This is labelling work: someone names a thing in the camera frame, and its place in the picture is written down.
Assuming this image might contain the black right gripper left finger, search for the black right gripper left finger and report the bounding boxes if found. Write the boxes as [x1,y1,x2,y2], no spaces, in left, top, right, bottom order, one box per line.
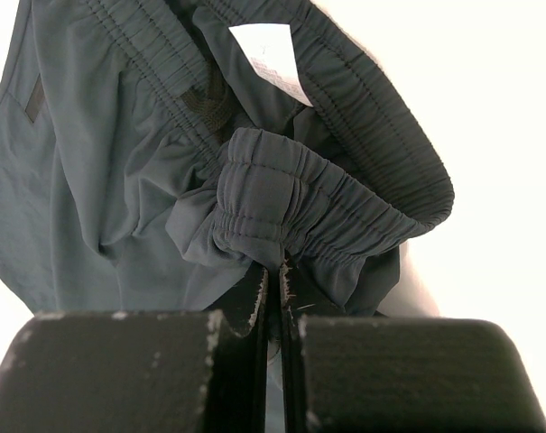
[0,265,269,432]

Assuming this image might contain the dark navy shorts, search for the dark navy shorts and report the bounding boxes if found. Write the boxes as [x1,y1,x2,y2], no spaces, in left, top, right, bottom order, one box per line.
[0,1,454,314]

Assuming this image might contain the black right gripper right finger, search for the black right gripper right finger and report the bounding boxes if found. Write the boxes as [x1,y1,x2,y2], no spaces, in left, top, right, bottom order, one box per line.
[279,261,546,432]

